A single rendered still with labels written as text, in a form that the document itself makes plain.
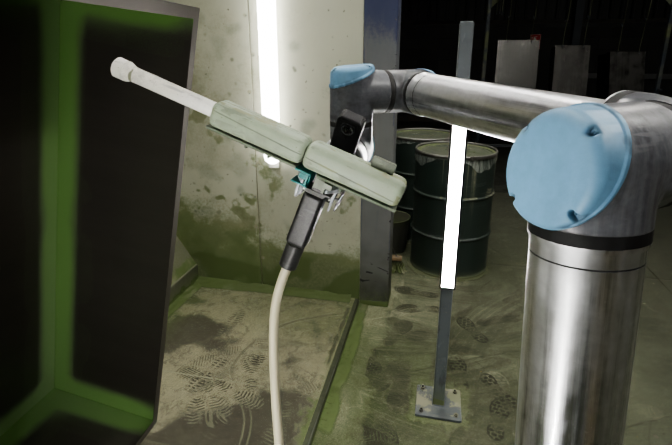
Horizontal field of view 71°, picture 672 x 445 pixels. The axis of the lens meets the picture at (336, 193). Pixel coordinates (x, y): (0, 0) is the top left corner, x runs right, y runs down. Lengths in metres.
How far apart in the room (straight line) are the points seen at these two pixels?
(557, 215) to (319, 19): 2.34
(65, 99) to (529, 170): 1.15
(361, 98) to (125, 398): 1.18
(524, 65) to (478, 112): 6.71
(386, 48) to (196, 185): 1.45
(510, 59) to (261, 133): 6.90
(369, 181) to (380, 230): 2.17
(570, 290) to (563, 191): 0.10
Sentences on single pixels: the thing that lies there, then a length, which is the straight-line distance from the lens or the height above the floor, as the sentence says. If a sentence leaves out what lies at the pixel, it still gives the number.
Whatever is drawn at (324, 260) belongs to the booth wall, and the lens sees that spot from 2.99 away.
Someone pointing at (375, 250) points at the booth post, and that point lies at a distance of 2.89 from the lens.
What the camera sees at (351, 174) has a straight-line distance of 0.68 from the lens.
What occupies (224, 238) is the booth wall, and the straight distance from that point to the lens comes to 3.17.
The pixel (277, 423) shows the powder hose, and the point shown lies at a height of 0.93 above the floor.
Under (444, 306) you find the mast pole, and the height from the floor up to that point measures 0.51.
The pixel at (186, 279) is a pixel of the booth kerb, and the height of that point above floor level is 0.13.
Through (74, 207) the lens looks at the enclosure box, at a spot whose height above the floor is 1.14.
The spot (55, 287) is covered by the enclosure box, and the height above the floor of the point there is 0.89.
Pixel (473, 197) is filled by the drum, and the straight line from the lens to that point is 3.28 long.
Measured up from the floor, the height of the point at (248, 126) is 1.43.
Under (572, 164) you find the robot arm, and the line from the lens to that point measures 0.48.
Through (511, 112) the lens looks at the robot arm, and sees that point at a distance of 0.75.
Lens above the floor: 1.54
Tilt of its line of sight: 17 degrees down
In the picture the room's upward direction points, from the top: straight up
